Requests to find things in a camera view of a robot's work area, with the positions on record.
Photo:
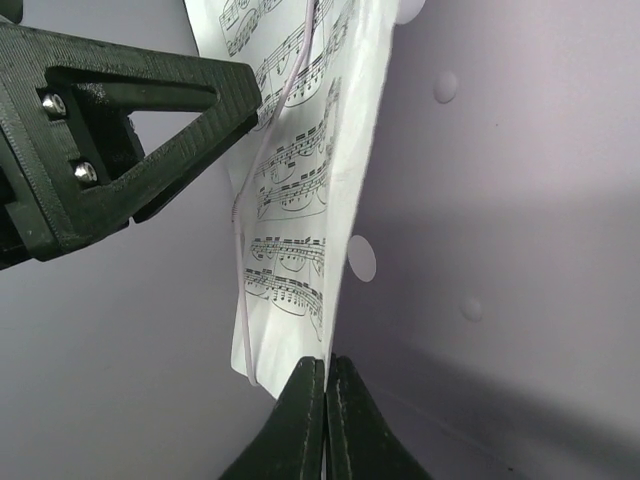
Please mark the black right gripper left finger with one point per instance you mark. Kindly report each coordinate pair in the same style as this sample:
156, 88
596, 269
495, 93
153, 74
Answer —
291, 443

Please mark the white sheet music page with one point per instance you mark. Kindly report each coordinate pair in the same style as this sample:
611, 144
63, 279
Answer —
320, 67

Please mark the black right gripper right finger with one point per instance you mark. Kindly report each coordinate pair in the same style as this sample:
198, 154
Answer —
360, 443

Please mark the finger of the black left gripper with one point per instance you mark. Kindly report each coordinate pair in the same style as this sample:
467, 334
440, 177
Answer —
95, 136

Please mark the lilac music stand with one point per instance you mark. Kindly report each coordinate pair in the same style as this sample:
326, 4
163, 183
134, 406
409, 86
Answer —
500, 332

